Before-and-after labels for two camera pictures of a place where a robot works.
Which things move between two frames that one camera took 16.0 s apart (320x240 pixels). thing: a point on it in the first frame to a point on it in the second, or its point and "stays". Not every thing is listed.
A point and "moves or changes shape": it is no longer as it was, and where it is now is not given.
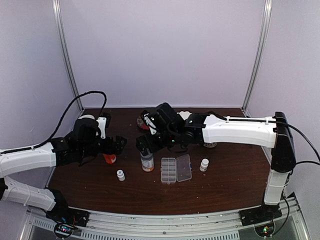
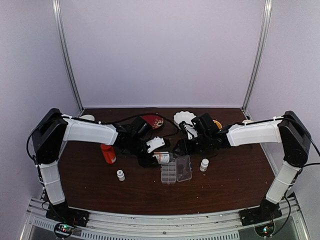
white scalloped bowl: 184,114 stays
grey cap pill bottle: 147,162 moves or changes shape
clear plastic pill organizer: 176,169 stays
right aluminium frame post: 267,13 stays
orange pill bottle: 110,159 stays
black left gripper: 118,149 to 146,162
